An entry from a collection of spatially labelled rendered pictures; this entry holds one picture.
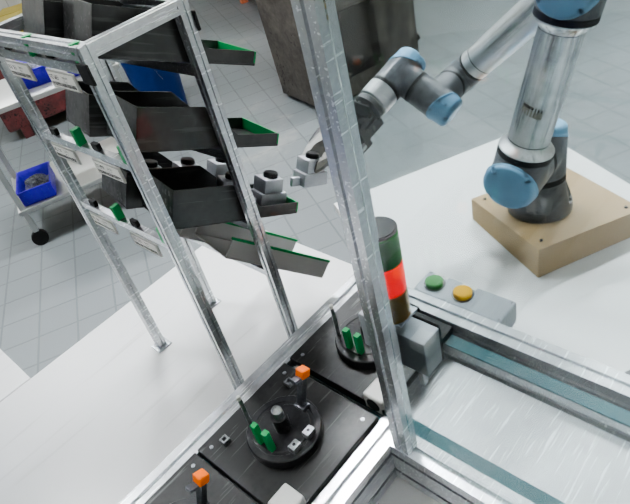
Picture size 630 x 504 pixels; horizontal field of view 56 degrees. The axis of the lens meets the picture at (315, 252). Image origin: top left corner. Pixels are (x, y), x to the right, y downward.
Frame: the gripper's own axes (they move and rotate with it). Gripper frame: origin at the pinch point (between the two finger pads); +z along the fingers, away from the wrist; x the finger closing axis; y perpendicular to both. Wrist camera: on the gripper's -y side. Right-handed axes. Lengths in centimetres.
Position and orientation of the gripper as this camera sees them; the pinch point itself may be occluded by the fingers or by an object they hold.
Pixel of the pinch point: (309, 162)
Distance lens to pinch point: 130.6
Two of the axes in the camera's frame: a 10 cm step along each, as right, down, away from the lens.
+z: -6.5, 7.4, -1.6
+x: -6.2, -3.9, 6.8
